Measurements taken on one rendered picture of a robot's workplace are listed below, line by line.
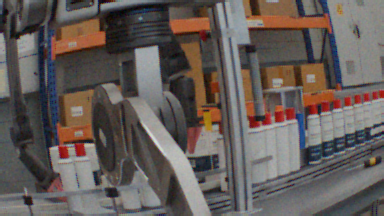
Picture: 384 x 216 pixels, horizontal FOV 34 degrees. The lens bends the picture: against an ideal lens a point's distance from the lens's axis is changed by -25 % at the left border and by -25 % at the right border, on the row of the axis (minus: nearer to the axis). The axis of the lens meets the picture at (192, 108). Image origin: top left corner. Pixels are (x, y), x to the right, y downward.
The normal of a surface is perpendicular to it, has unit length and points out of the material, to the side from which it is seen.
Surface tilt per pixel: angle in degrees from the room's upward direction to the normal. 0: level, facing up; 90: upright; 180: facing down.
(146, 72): 90
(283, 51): 90
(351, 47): 90
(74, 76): 90
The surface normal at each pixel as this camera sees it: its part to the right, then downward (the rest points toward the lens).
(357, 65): 0.38, 0.00
